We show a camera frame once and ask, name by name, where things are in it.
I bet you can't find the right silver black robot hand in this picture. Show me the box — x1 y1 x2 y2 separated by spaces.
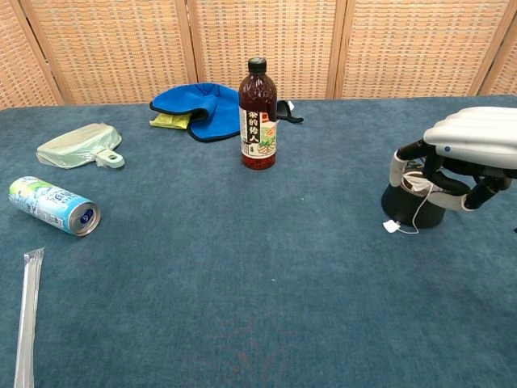
387 106 517 213

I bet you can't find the white tea bag with string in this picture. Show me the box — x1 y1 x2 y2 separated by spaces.
382 171 435 235

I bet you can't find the dark tea bottle with label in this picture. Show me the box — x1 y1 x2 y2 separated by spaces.
237 57 279 171

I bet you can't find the black cup with lid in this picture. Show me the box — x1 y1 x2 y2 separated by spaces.
380 177 447 230

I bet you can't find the blue cloth with black trim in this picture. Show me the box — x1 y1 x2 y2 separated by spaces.
149 82 304 143

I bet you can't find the yellow packet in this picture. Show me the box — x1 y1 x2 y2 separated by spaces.
149 112 191 131

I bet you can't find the blue carpet table mat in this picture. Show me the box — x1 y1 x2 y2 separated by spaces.
0 95 517 388

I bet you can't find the wicker folding screen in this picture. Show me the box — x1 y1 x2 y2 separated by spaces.
0 0 517 110

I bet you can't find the light green dustpan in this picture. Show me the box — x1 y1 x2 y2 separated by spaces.
36 122 126 170

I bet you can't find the green blue drink can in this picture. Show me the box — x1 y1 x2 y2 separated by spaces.
7 175 101 238

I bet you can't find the clear wrapped straw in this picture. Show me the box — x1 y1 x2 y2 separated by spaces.
14 247 45 388

